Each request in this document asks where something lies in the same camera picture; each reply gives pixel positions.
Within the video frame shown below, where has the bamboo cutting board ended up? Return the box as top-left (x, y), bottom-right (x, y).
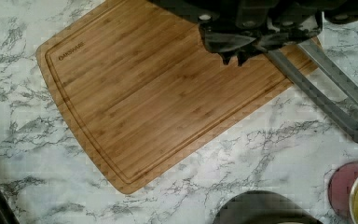
top-left (35, 0), bottom-right (322, 195)

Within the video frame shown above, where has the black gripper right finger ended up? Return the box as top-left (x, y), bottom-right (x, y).
top-left (237, 29), bottom-right (322, 66)

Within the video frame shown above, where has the pink plate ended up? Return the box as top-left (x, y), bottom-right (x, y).
top-left (328, 161), bottom-right (358, 218)

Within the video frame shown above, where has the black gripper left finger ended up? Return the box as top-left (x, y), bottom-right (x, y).
top-left (199, 25), bottom-right (255, 65)

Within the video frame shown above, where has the dark grey round object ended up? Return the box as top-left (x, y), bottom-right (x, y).
top-left (213, 190), bottom-right (323, 224)

